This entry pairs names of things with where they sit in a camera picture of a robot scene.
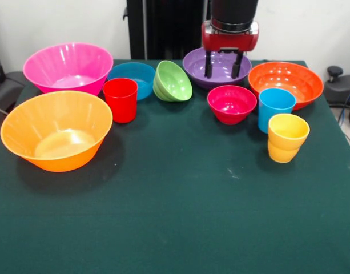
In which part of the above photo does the purple bowl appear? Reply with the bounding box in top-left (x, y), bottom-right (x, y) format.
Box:
top-left (182, 47), bottom-right (252, 91)

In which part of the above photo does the blue cable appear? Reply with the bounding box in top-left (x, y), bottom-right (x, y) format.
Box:
top-left (337, 79), bottom-right (350, 126)

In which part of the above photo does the blue bowl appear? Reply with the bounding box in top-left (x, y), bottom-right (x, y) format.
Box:
top-left (107, 62), bottom-right (157, 101)

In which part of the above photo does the black pedestal foot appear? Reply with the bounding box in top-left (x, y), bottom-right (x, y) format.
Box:
top-left (0, 71), bottom-right (27, 115)
top-left (324, 65), bottom-right (350, 107)

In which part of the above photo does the blue cup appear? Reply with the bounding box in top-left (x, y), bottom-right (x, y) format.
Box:
top-left (258, 87), bottom-right (297, 135)

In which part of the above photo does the red-orange bowl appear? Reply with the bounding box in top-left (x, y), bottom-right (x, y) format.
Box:
top-left (247, 61), bottom-right (325, 111)

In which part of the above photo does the green bowl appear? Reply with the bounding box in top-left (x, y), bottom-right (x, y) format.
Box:
top-left (152, 59), bottom-right (194, 103)

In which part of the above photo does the large orange bowl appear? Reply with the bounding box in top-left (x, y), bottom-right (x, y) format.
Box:
top-left (0, 90), bottom-right (114, 173)

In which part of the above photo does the yellow cup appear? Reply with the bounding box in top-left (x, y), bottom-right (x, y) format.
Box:
top-left (267, 113), bottom-right (311, 164)

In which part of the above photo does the large pink bowl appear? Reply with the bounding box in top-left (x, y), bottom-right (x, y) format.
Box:
top-left (22, 42), bottom-right (115, 97)

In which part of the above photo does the small crimson bowl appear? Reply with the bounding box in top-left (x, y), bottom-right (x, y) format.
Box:
top-left (207, 84), bottom-right (258, 126)

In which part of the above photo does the red cup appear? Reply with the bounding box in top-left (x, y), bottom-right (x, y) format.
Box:
top-left (102, 77), bottom-right (139, 124)

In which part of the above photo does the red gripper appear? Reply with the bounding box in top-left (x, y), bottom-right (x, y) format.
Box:
top-left (201, 20), bottom-right (260, 80)

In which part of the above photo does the dark green tablecloth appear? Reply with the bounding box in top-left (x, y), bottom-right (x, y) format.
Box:
top-left (0, 59), bottom-right (350, 274)

